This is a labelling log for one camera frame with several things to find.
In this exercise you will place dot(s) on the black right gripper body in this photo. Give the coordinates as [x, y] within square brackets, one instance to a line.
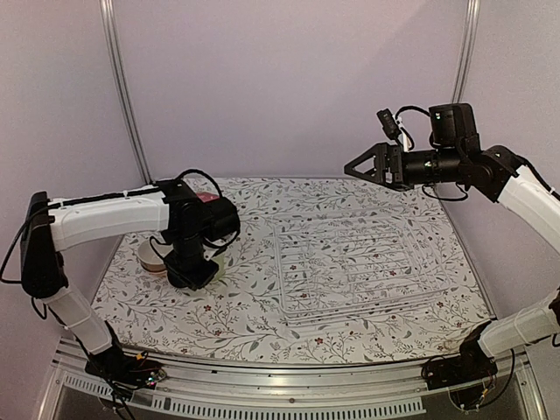
[445, 167]

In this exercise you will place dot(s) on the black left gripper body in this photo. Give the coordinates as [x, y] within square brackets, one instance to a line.
[185, 262]

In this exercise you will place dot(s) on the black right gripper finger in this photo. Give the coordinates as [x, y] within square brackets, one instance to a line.
[369, 176]
[373, 156]

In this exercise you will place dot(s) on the red patterned white bowl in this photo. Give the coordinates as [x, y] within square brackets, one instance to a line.
[155, 269]

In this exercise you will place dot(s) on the light green mug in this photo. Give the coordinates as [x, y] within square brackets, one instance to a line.
[219, 260]

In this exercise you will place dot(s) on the beige ceramic bowl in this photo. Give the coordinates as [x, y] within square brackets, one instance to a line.
[150, 252]

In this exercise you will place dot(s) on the maroon polka dot plate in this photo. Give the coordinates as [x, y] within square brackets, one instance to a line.
[207, 196]

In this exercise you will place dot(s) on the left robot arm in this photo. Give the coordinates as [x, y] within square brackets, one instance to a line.
[195, 229]

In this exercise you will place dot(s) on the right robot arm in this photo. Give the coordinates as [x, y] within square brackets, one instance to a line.
[504, 178]

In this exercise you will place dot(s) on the floral tablecloth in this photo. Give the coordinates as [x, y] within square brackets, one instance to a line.
[239, 317]

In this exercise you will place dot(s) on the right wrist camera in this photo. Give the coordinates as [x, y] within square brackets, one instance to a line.
[393, 128]

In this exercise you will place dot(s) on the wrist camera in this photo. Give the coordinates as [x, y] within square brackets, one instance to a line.
[393, 128]
[219, 218]

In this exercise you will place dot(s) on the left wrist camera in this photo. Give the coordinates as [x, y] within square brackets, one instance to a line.
[219, 218]

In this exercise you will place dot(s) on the white wire dish rack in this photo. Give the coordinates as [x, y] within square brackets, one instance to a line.
[347, 263]

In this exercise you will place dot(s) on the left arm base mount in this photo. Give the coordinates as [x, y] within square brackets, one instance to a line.
[131, 371]

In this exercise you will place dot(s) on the aluminium front rail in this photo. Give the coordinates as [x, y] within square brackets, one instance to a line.
[198, 388]

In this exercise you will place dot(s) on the right aluminium frame post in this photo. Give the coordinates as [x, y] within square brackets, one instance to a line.
[465, 57]

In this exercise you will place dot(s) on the aluminium frame post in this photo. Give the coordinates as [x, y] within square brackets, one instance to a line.
[108, 20]
[465, 57]

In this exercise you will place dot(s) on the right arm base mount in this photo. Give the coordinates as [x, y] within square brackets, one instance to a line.
[446, 371]

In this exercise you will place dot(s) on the left aluminium frame post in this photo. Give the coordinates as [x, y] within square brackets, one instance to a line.
[108, 20]

